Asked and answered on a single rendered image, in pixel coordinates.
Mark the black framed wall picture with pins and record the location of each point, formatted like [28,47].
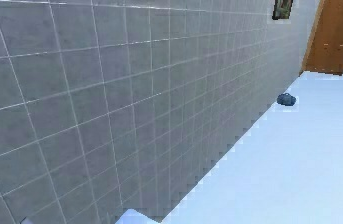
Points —
[282,8]

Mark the brown wooden room door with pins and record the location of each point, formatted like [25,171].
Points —
[334,36]

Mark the crumpled blue cloth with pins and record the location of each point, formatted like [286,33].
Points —
[286,99]

